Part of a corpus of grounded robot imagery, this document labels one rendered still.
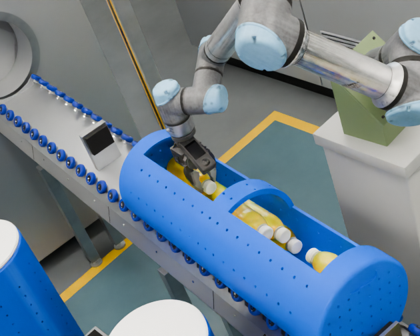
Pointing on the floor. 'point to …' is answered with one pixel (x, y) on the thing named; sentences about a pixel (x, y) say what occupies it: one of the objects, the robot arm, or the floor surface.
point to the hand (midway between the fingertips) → (208, 185)
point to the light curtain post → (137, 50)
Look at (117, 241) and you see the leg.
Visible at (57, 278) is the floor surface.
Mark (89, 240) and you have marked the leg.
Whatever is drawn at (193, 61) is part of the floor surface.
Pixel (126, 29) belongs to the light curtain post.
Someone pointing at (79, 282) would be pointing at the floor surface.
